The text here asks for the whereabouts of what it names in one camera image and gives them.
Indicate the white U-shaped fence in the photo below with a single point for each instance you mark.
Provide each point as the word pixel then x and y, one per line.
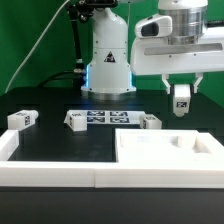
pixel 205 173

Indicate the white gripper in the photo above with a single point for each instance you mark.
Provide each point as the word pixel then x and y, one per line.
pixel 152 52

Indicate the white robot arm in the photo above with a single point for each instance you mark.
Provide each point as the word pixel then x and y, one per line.
pixel 176 40

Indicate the printed marker sheet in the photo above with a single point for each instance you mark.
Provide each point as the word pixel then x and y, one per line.
pixel 107 117

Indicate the white square tabletop part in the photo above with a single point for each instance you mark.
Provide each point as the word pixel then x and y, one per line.
pixel 145 146

